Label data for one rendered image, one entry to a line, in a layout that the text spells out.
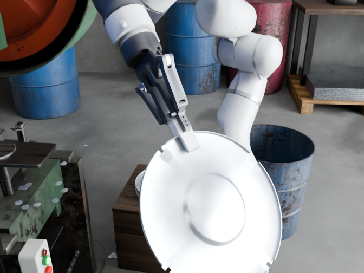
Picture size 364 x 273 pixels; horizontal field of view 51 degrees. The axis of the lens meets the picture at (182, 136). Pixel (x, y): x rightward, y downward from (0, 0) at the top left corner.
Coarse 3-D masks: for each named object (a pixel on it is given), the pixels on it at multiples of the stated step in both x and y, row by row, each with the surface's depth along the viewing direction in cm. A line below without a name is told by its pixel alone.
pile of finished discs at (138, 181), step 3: (144, 171) 182; (141, 174) 180; (138, 177) 178; (141, 177) 178; (135, 180) 174; (138, 180) 176; (135, 183) 173; (138, 183) 174; (135, 186) 171; (138, 186) 171; (135, 189) 171; (138, 189) 169; (138, 192) 170; (138, 195) 169
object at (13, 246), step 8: (8, 240) 103; (16, 240) 106; (8, 248) 101; (16, 248) 104; (8, 256) 102; (16, 256) 102; (8, 264) 103; (16, 264) 103; (8, 272) 106; (16, 272) 105
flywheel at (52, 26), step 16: (0, 0) 134; (16, 0) 134; (32, 0) 133; (48, 0) 133; (64, 0) 129; (80, 0) 132; (16, 16) 136; (32, 16) 136; (48, 16) 133; (64, 16) 131; (16, 32) 139; (32, 32) 136; (48, 32) 134; (64, 32) 142; (16, 48) 138; (32, 48) 137
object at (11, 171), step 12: (0, 144) 122; (12, 144) 122; (24, 144) 123; (36, 144) 123; (48, 144) 123; (0, 156) 115; (12, 156) 116; (24, 156) 116; (36, 156) 116; (48, 156) 118; (0, 168) 116; (12, 168) 120; (0, 180) 118; (12, 180) 120; (12, 192) 121
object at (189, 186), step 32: (160, 160) 66; (192, 160) 69; (224, 160) 72; (160, 192) 64; (192, 192) 66; (224, 192) 69; (256, 192) 73; (160, 224) 62; (192, 224) 64; (224, 224) 66; (256, 224) 70; (160, 256) 60; (192, 256) 62; (224, 256) 65; (256, 256) 68
